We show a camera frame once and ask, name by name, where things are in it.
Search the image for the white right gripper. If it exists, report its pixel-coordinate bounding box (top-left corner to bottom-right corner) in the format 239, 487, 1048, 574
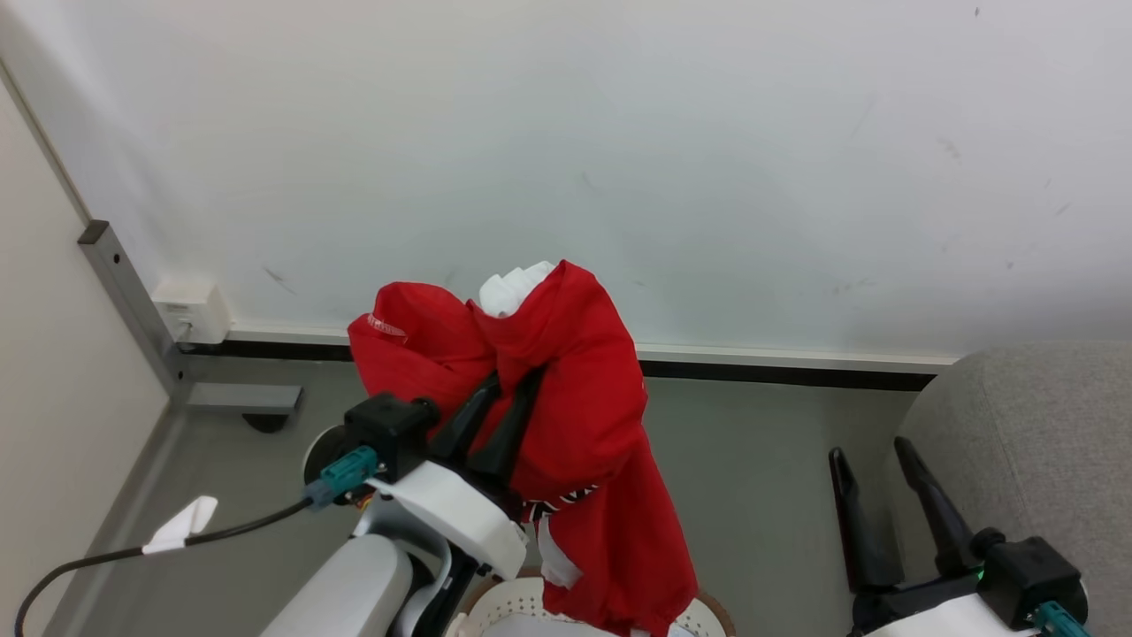
829, 435, 1046, 637

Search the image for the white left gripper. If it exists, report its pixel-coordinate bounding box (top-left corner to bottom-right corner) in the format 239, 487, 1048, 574
367, 366, 547, 581

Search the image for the red garment with white lining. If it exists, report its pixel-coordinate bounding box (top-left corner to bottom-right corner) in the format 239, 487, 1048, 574
348, 259, 700, 637

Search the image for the white perforated laundry basket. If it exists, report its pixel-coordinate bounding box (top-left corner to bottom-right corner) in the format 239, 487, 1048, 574
458, 571, 737, 637

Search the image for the grey fabric sofa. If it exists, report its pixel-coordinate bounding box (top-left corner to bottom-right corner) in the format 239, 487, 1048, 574
884, 341, 1132, 637

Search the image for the white and black baseboard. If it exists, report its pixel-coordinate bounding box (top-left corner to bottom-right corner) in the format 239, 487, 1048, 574
181, 326, 962, 393

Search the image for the grey metal foot plate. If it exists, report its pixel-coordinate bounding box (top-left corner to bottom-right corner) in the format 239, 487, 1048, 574
184, 381, 303, 434

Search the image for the teal left cable connector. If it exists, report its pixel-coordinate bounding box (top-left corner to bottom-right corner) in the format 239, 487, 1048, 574
305, 446, 382, 510

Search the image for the teal cable connector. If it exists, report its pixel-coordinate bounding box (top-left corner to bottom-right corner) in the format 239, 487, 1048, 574
1029, 601, 1094, 637
305, 446, 382, 510

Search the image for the teal right cable connector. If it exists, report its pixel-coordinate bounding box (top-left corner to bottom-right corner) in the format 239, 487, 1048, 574
1029, 601, 1094, 637

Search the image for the white wall socket box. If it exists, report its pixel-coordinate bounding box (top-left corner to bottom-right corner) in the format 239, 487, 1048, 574
151, 280, 233, 347

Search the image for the white tag on cable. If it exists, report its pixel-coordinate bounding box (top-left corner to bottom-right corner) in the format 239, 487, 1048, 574
141, 495, 219, 556

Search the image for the grey metal post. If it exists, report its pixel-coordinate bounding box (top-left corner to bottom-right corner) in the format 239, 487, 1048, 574
77, 219, 192, 403

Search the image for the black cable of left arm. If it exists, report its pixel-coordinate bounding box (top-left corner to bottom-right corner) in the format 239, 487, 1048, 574
13, 498, 316, 637

